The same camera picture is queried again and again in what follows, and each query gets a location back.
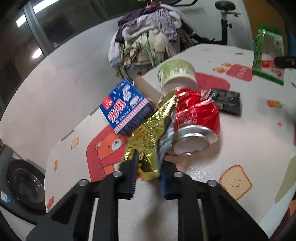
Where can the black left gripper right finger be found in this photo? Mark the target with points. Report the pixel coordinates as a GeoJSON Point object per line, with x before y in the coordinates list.
{"type": "Point", "coordinates": [205, 210]}

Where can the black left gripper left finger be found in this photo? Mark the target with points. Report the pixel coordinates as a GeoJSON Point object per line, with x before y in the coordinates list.
{"type": "Point", "coordinates": [89, 205]}

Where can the green snack bag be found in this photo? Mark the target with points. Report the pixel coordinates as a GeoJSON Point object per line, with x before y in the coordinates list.
{"type": "Point", "coordinates": [267, 45]}

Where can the black tissue pack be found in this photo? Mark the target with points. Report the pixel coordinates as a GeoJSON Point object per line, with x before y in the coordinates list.
{"type": "Point", "coordinates": [227, 101]}

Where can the crushed red soda can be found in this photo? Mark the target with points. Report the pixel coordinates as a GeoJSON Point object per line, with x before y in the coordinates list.
{"type": "Point", "coordinates": [197, 122]}

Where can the gold foil wrapper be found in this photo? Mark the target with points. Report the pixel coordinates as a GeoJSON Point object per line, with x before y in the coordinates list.
{"type": "Point", "coordinates": [150, 140]}

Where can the green instant noodle cup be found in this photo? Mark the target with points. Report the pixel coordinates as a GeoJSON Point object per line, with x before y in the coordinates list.
{"type": "Point", "coordinates": [176, 74]}

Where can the blue milk carton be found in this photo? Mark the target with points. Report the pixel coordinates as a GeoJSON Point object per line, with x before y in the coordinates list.
{"type": "Point", "coordinates": [125, 108]}

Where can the black washing machine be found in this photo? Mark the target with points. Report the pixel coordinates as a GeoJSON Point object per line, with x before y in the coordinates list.
{"type": "Point", "coordinates": [22, 187]}

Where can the cartoon print bed sheet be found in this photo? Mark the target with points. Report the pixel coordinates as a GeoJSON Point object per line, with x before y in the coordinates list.
{"type": "Point", "coordinates": [253, 157]}

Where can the exercise bike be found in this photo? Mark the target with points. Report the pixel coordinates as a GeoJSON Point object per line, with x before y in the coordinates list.
{"type": "Point", "coordinates": [209, 20]}

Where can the pile of clothes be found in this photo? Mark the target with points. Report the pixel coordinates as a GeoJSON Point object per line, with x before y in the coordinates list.
{"type": "Point", "coordinates": [147, 37]}

